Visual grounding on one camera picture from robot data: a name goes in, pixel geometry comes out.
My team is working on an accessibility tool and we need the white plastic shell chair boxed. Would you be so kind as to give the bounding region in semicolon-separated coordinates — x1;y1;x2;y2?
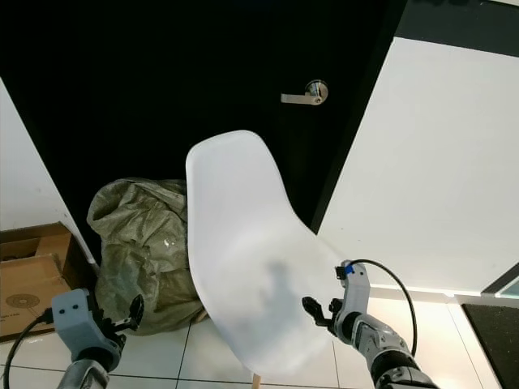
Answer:
185;130;354;383

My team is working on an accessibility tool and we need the olive woven sack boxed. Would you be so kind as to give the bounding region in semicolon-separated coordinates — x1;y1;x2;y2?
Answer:
87;178;205;335

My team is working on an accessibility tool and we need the brown cardboard box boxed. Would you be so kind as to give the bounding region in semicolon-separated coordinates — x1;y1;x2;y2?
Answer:
0;223;84;341

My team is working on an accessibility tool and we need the black rubber floor mat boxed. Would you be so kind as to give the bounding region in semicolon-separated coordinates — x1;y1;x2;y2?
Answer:
460;304;519;389

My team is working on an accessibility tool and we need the teal glass panel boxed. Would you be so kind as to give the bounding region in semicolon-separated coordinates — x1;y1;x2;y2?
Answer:
483;263;519;299

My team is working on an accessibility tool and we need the black door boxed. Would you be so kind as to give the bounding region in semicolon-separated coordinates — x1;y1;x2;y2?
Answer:
0;0;408;265

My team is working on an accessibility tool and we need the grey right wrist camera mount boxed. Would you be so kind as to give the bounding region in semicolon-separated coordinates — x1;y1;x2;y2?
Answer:
339;260;371;337

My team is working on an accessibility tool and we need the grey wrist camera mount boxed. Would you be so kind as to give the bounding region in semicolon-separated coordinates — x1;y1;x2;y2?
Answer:
339;260;371;337
51;289;122;357

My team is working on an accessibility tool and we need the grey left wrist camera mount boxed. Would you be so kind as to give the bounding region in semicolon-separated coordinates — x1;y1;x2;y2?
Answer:
51;289;122;357

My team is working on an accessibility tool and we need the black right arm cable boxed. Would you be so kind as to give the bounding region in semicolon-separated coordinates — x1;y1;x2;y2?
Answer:
353;259;419;357

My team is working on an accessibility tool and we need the silver door lever handle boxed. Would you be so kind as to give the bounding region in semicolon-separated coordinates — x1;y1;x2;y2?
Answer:
281;79;330;106

